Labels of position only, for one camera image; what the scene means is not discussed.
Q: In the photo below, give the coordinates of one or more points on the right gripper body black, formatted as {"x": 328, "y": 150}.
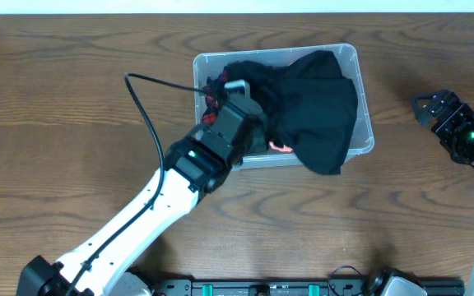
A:
{"x": 465, "y": 138}

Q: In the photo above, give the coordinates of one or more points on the black garment pile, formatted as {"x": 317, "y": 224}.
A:
{"x": 309, "y": 105}

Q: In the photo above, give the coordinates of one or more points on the pink printed shirt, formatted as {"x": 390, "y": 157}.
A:
{"x": 282, "y": 149}

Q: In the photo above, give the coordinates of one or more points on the red navy plaid shirt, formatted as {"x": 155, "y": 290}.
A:
{"x": 215, "y": 96}

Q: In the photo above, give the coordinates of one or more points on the clear plastic storage bin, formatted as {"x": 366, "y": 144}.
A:
{"x": 211, "y": 65}

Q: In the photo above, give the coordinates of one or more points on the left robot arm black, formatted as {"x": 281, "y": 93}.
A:
{"x": 192, "y": 168}

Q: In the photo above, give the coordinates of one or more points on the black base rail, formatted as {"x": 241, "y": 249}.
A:
{"x": 344, "y": 281}

